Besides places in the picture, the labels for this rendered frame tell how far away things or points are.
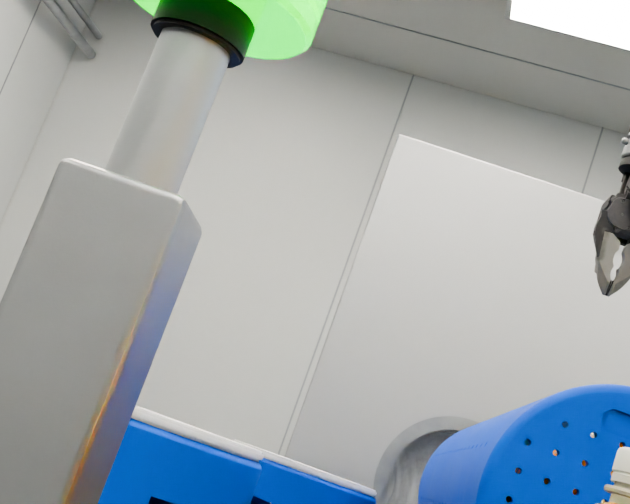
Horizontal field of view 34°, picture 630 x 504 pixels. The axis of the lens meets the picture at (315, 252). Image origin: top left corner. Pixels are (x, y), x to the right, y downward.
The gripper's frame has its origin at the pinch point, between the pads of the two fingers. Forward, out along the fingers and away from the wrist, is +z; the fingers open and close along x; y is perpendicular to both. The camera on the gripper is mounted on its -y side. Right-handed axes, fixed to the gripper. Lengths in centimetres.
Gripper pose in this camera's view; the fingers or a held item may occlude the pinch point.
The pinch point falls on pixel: (609, 286)
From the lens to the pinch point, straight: 158.3
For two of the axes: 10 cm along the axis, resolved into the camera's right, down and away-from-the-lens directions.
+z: -3.4, 9.2, -1.8
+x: -9.4, -3.3, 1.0
